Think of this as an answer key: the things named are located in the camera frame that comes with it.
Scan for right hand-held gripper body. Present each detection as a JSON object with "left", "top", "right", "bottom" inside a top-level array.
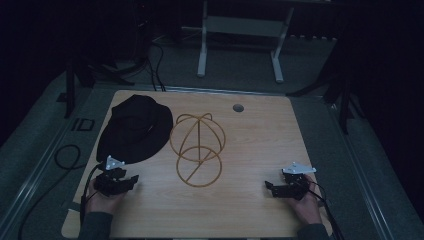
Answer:
[{"left": 273, "top": 161, "right": 317, "bottom": 201}]

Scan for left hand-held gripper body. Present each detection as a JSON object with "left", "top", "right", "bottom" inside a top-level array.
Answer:
[{"left": 94, "top": 155, "right": 132, "bottom": 197}]

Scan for black bucket hat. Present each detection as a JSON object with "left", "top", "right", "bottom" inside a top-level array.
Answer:
[{"left": 96, "top": 94, "right": 174, "bottom": 165}]

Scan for gold wire hat stand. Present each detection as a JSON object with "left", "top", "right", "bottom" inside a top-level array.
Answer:
[{"left": 169, "top": 112, "right": 227, "bottom": 188}]

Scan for person's left hand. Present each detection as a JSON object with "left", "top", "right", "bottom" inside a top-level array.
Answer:
[{"left": 85, "top": 178, "right": 128, "bottom": 215}]

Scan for person's right hand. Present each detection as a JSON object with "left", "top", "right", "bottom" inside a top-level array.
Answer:
[{"left": 285, "top": 175, "right": 323, "bottom": 226}]

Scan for black tripod stand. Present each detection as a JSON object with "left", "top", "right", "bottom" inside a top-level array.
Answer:
[
  {"left": 286, "top": 59, "right": 366, "bottom": 136},
  {"left": 64, "top": 49, "right": 136, "bottom": 120}
]

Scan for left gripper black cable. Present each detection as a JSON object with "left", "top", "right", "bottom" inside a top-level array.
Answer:
[{"left": 79, "top": 162, "right": 105, "bottom": 228}]

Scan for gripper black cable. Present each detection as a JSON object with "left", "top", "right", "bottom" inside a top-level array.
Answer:
[
  {"left": 308, "top": 181, "right": 346, "bottom": 240},
  {"left": 79, "top": 162, "right": 105, "bottom": 228}
]

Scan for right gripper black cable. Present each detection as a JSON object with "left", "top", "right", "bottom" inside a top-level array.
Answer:
[{"left": 308, "top": 181, "right": 346, "bottom": 240}]

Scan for black floor cable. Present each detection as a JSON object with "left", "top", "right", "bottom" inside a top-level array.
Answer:
[{"left": 17, "top": 143, "right": 88, "bottom": 240}]

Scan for black floor cables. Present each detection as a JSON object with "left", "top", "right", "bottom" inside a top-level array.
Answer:
[{"left": 134, "top": 19, "right": 168, "bottom": 93}]

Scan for white metal table frame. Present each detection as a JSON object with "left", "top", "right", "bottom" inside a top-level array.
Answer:
[{"left": 196, "top": 0, "right": 295, "bottom": 84}]

